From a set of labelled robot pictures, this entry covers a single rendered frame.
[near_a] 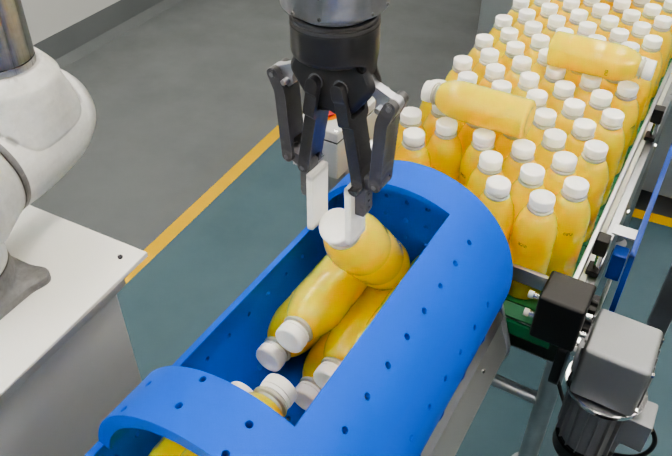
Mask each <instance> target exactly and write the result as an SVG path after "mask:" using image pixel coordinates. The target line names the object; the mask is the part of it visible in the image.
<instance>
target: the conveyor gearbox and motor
mask: <svg viewBox="0 0 672 456"><path fill-rule="evenodd" d="M664 340H665V338H664V337H663V332H662V331H661V330H659V329H657V328H654V327H651V326H649V325H646V324H643V323H641V322H638V321H635V320H633V319H630V318H627V317H625V316H622V315H619V314H617V313H614V312H612V311H609V310H606V309H600V310H599V311H598V313H597V316H594V319H593V322H592V324H591V327H590V330H589V332H588V333H587V334H586V337H585V338H582V337H580V336H579V338H578V341H577V343H576V346H575V348H574V350H573V351H572V352H570V353H569V355H570V356H573V357H574V359H573V361H572V362H571V363H570V364H569V366H568V368H567V371H566V374H565V384H566V387H567V392H566V395H565V397H564V394H563V390H562V386H561V382H560V380H559V382H558V384H557V387H558V391H559V395H560V398H561V401H562V406H561V409H560V412H559V415H558V418H557V419H558V421H557V424H556V427H555V429H554V432H553V438H552V441H553V446H554V448H555V450H556V452H557V454H558V455H559V456H647V455H649V454H650V453H651V452H652V451H653V450H654V449H655V447H656V445H657V442H658V438H657V434H656V431H655V429H654V428H653V426H654V422H655V418H656V414H657V411H658V405H657V404H655V403H653V402H650V401H648V391H647V390H648V387H649V385H650V383H651V381H652V379H653V378H654V375H655V372H654V371H655V369H656V363H657V361H658V356H659V354H660V352H661V350H660V348H661V346H662V344H663V342H664ZM650 433H651V435H652V443H651V445H650V446H649V448H647V449H646V450H645V451H643V452H641V451H642V449H643V447H644V445H645V443H646V441H647V439H648V437H649V435H650ZM619 443H620V444H623V445H625V446H627V447H629V448H631V449H634V450H636V451H638V452H641V453H639V454H621V453H617V452H614V451H615V449H616V447H617V446H618V445H619Z"/></svg>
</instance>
